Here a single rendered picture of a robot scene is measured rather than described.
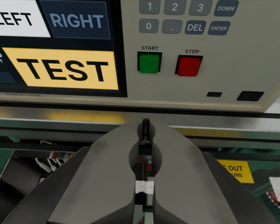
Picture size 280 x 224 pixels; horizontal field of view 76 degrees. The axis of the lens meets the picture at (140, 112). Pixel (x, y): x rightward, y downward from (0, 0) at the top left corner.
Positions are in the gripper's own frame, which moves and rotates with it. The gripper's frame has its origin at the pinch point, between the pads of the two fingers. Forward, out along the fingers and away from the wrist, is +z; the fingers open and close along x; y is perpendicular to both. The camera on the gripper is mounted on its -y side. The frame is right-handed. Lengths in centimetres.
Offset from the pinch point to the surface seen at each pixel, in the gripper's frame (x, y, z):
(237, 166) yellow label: 12.1, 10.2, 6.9
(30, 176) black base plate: -32, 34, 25
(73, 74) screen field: -7.9, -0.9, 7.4
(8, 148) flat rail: -20.3, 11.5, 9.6
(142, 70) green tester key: -0.6, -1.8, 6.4
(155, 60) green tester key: 0.7, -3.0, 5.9
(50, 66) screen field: -9.9, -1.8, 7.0
